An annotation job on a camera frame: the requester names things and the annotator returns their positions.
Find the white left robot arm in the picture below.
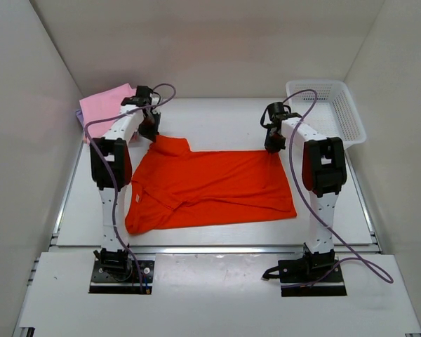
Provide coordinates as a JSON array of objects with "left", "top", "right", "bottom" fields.
[{"left": 81, "top": 84, "right": 163, "bottom": 255}]

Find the pink folded t shirt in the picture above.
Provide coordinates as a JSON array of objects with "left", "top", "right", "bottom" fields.
[{"left": 79, "top": 84, "right": 135, "bottom": 126}]

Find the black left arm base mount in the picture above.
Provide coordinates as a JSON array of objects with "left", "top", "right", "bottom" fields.
[{"left": 88, "top": 249, "right": 155, "bottom": 295}]

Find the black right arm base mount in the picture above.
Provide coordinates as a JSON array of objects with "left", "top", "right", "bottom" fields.
[{"left": 262, "top": 246, "right": 347, "bottom": 297}]

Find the lilac folded t shirt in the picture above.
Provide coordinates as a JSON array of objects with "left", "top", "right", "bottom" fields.
[{"left": 75, "top": 109, "right": 84, "bottom": 128}]

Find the white plastic basket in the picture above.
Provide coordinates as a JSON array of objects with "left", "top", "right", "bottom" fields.
[{"left": 286, "top": 79, "right": 367, "bottom": 149}]

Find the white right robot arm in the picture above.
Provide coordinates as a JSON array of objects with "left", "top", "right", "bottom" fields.
[{"left": 260, "top": 102, "right": 347, "bottom": 258}]

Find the orange t shirt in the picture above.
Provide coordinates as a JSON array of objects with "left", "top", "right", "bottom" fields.
[{"left": 125, "top": 136, "right": 298, "bottom": 235}]

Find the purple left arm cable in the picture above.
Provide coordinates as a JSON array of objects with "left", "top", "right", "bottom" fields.
[{"left": 83, "top": 82, "right": 178, "bottom": 295}]

